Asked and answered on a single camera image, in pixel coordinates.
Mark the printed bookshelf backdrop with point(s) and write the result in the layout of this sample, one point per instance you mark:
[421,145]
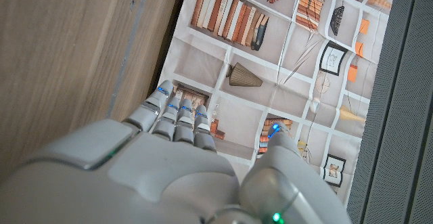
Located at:
[253,48]

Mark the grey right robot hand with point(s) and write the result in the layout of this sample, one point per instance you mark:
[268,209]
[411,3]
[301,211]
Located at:
[152,183]

